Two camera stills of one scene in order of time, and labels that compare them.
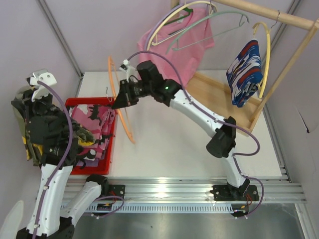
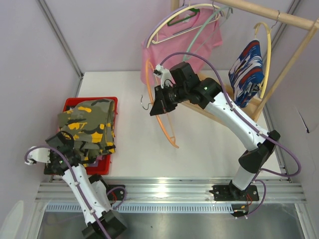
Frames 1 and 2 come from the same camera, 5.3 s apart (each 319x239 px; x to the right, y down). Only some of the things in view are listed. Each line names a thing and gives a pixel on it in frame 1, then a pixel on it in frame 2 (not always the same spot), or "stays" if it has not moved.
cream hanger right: (267, 70) stays
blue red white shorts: (245, 74) stays
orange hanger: (115, 95) -> (169, 141)
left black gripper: (36, 108) -> (50, 168)
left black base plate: (116, 190) stays
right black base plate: (223, 193) stays
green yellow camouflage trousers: (50, 137) -> (91, 124)
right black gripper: (125, 92) -> (165, 97)
